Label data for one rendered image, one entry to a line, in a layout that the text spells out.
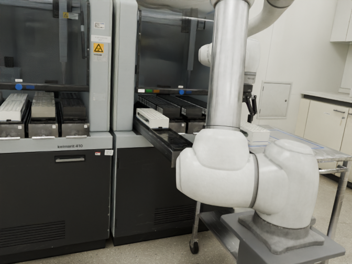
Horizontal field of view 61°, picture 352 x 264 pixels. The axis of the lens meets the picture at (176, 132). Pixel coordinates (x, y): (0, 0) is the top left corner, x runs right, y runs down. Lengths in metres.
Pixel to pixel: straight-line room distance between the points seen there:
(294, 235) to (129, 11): 1.33
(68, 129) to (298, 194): 1.16
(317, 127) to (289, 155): 2.96
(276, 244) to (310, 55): 3.26
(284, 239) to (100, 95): 1.19
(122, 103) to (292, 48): 2.49
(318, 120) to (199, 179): 3.06
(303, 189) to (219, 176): 0.22
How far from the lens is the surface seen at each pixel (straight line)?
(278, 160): 0.83
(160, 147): 1.35
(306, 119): 3.89
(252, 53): 1.48
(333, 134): 3.64
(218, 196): 0.82
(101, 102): 1.70
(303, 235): 0.93
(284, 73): 3.73
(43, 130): 1.62
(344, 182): 1.53
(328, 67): 4.21
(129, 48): 1.71
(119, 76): 1.70
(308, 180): 0.85
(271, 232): 0.90
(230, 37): 0.89
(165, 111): 1.79
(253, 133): 1.39
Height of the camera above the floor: 1.18
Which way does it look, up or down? 14 degrees down
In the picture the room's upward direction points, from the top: 5 degrees clockwise
